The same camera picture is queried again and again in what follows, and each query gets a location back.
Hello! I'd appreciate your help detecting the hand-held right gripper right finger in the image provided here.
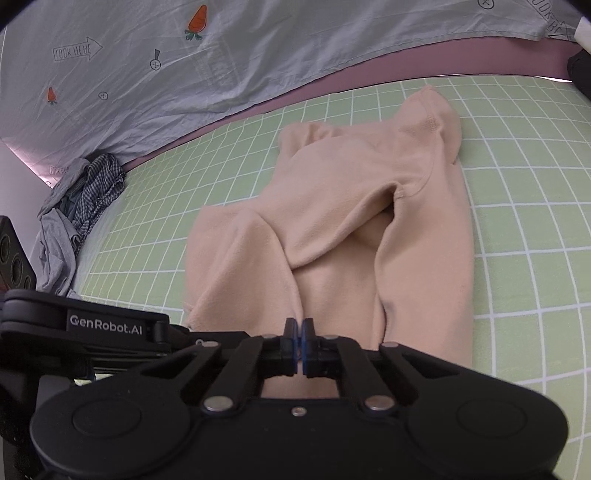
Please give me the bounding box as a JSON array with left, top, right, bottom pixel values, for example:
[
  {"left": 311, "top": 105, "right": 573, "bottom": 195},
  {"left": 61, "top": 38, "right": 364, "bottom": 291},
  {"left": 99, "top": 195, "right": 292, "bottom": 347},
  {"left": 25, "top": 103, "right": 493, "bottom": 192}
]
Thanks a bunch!
[{"left": 302, "top": 318, "right": 462, "bottom": 411}]

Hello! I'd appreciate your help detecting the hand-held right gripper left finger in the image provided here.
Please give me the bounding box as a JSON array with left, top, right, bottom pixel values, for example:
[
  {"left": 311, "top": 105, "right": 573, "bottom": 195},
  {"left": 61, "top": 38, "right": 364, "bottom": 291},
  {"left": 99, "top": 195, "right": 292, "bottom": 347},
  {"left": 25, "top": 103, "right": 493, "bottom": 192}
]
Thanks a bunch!
[{"left": 139, "top": 318, "right": 300, "bottom": 411}]

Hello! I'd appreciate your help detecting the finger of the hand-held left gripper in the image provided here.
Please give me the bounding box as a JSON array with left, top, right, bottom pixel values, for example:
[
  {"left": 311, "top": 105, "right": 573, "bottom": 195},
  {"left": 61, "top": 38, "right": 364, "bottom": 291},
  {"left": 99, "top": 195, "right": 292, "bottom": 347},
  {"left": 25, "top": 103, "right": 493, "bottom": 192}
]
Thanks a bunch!
[{"left": 166, "top": 324, "right": 250, "bottom": 358}]

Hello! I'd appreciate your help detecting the beige long-sleeve garment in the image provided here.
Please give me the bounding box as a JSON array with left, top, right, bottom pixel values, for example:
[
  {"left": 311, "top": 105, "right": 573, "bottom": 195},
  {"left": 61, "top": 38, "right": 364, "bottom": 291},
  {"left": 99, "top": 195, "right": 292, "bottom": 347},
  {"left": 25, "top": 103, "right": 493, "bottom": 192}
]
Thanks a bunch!
[{"left": 184, "top": 85, "right": 475, "bottom": 398}]

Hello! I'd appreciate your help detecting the grey hoodie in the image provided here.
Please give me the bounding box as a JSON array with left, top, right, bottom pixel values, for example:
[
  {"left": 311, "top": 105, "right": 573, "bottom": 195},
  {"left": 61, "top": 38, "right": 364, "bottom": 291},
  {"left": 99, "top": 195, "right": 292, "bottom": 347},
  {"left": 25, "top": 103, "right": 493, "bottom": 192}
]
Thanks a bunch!
[{"left": 31, "top": 157, "right": 90, "bottom": 298}]

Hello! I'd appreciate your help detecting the blue plaid shirt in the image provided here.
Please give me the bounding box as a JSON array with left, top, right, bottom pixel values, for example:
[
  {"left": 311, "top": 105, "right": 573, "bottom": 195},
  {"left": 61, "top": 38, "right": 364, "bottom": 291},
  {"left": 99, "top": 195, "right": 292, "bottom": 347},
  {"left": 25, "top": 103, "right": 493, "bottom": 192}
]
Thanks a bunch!
[{"left": 69, "top": 154, "right": 126, "bottom": 252}]

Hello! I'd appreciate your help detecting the green grid mat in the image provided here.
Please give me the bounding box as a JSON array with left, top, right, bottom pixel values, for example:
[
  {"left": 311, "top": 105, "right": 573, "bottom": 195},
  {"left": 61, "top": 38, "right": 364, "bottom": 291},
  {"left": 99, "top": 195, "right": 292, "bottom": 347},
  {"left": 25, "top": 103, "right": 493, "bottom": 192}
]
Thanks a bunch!
[{"left": 74, "top": 76, "right": 591, "bottom": 480}]

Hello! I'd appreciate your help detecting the grey printed bed sheet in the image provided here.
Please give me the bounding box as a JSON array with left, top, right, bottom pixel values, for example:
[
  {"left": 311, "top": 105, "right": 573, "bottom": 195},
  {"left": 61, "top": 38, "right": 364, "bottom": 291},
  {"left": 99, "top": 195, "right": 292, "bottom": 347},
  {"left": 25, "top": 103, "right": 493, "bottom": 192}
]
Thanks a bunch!
[{"left": 0, "top": 0, "right": 583, "bottom": 185}]

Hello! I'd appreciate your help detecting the pink backdrop strip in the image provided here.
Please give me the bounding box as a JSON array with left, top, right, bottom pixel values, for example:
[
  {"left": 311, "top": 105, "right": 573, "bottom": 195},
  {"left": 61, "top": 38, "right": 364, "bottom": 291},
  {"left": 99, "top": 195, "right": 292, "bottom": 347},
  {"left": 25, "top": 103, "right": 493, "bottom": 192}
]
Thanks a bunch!
[{"left": 120, "top": 38, "right": 575, "bottom": 171}]

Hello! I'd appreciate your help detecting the black folded garment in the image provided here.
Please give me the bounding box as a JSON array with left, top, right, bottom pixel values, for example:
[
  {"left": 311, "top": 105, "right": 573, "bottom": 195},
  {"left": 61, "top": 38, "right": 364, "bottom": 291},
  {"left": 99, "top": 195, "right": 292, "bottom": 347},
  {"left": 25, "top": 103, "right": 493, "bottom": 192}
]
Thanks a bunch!
[{"left": 567, "top": 51, "right": 591, "bottom": 100}]

